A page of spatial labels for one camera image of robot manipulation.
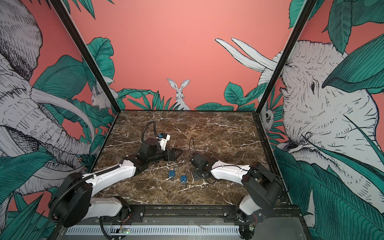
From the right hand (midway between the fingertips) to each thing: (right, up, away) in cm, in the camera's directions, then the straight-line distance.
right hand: (195, 172), depth 87 cm
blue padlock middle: (-7, -3, -2) cm, 8 cm away
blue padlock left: (-14, -1, +1) cm, 14 cm away
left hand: (-9, +14, -6) cm, 18 cm away
